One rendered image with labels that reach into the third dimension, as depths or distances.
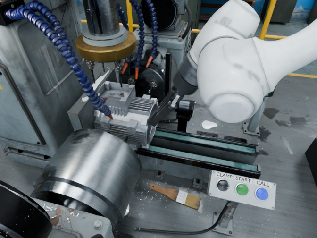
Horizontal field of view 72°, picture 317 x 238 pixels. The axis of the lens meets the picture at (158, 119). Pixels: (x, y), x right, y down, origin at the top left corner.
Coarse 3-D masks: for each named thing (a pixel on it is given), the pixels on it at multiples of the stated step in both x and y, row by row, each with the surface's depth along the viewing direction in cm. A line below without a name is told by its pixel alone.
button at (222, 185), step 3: (219, 180) 59; (222, 180) 59; (219, 183) 58; (222, 183) 58; (225, 183) 58; (219, 186) 58; (222, 186) 58; (225, 186) 58; (228, 186) 58; (219, 189) 58; (222, 189) 58; (225, 189) 58
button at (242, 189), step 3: (237, 186) 58; (240, 186) 58; (243, 186) 58; (246, 186) 58; (237, 189) 58; (240, 189) 57; (243, 189) 57; (246, 189) 57; (237, 192) 58; (240, 192) 57; (243, 192) 57; (246, 192) 57; (243, 195) 57
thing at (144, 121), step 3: (153, 99) 84; (156, 99) 83; (156, 102) 84; (96, 111) 78; (99, 111) 78; (96, 114) 78; (99, 114) 78; (141, 120) 75; (144, 120) 75; (147, 120) 75; (141, 123) 75; (144, 123) 75; (147, 123) 76; (156, 126) 92; (147, 144) 83; (144, 147) 83; (147, 147) 83
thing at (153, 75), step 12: (144, 48) 100; (132, 60) 93; (144, 60) 92; (156, 60) 93; (132, 72) 96; (144, 72) 95; (156, 72) 93; (132, 84) 96; (144, 84) 99; (156, 84) 95; (156, 96) 101
